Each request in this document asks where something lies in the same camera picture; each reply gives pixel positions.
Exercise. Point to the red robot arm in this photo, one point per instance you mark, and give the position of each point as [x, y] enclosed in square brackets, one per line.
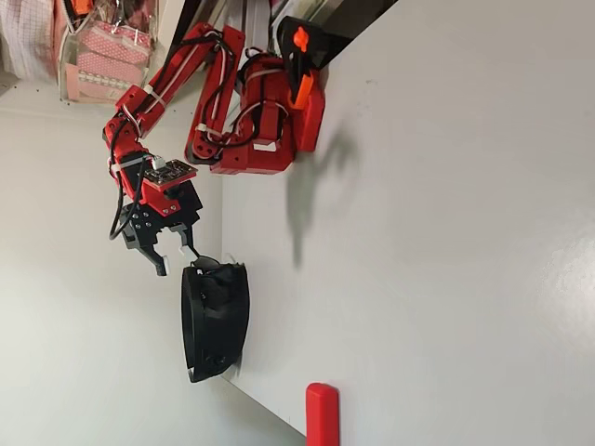
[260, 153]

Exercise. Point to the black gripper finger with white pad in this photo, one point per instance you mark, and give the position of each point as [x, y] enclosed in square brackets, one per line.
[155, 260]
[187, 237]

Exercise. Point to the black orange table clamp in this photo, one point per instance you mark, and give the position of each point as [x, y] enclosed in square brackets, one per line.
[325, 44]

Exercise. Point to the black sunglasses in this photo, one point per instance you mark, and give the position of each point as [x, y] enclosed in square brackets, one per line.
[207, 261]

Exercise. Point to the red clamp block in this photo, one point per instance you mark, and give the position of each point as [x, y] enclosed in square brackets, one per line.
[323, 418]

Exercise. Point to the white checked cloth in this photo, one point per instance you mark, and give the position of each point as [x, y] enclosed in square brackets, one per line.
[28, 37]

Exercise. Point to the clear box pink contents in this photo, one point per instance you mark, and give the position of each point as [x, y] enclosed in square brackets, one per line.
[107, 60]

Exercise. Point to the black baseball cap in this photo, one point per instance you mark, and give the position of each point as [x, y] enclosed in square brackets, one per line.
[218, 334]

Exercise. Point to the wrist camera board red bracket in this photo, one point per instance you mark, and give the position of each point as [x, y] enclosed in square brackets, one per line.
[169, 174]

